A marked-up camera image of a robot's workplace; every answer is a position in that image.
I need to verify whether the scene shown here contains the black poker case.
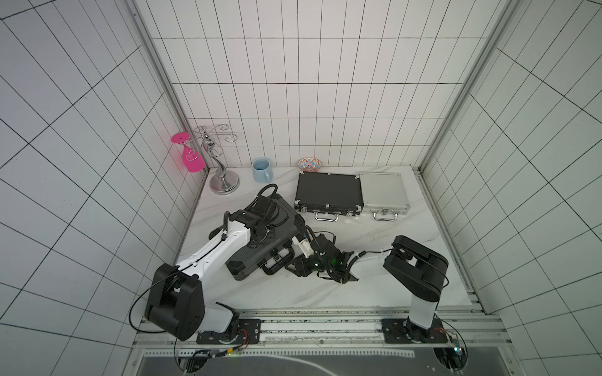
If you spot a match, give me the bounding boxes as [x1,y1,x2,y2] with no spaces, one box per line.
[293,172,365,222]
[226,193,305,280]

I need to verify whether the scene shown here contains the silver poker case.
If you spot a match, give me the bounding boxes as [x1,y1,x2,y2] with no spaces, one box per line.
[360,172,411,222]

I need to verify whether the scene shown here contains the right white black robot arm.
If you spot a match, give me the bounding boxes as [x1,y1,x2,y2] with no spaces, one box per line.
[285,227,449,332]

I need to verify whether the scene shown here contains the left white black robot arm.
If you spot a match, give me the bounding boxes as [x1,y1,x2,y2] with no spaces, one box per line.
[144,183,303,341]

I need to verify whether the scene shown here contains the light blue mug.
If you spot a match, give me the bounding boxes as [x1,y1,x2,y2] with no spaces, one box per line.
[252,158,273,184]

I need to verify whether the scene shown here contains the colourful patterned bowl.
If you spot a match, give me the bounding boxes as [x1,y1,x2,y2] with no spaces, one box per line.
[298,158,322,172]

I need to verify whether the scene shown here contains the pink wine glass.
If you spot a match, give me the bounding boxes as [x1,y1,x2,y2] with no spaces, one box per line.
[171,133,206,173]

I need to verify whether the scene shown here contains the silver wire glass holder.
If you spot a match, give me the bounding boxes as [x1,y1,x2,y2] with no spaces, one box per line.
[193,124,240,195]

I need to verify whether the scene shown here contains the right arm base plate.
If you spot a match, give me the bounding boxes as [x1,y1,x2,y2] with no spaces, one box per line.
[381,317,449,345]

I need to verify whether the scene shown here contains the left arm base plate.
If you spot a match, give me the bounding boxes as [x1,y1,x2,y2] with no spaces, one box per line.
[196,319,262,346]

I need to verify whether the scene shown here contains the aluminium mounting rail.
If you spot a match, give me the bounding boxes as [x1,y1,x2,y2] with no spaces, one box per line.
[133,309,511,351]

